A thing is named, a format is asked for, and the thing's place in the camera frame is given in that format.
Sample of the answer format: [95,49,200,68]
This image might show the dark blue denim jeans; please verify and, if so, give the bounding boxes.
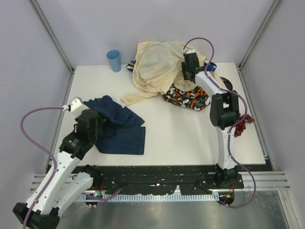
[84,95,146,156]

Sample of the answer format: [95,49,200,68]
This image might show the aluminium frame post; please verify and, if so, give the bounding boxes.
[28,0,76,73]
[237,0,284,71]

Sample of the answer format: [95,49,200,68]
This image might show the left aluminium frame post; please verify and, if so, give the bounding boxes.
[28,0,76,73]

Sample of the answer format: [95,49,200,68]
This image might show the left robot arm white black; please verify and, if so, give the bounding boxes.
[13,109,105,229]

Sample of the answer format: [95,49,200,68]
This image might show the black round plate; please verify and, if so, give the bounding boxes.
[220,77,233,92]

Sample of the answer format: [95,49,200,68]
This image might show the aluminium rail profile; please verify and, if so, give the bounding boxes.
[30,171,291,194]

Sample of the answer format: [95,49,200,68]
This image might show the colourful patterned black cloth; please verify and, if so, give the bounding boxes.
[162,85,211,111]

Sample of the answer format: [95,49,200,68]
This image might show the cream yellow cloth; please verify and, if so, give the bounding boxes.
[120,40,227,107]

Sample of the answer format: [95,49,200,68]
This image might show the white slotted cable duct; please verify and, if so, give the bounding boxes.
[76,193,220,203]

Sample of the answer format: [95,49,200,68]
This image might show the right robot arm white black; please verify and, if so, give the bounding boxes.
[182,49,239,186]

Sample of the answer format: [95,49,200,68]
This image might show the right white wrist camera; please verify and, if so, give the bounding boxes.
[183,49,196,55]

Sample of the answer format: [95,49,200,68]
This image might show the red grape bunch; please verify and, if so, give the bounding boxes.
[234,114,255,137]

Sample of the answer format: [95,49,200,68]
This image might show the right aluminium frame post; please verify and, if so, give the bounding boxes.
[237,0,284,71]

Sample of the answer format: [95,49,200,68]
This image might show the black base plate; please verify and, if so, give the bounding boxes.
[68,161,272,196]

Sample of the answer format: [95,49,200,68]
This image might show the blue plastic cup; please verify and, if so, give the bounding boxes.
[106,50,121,73]

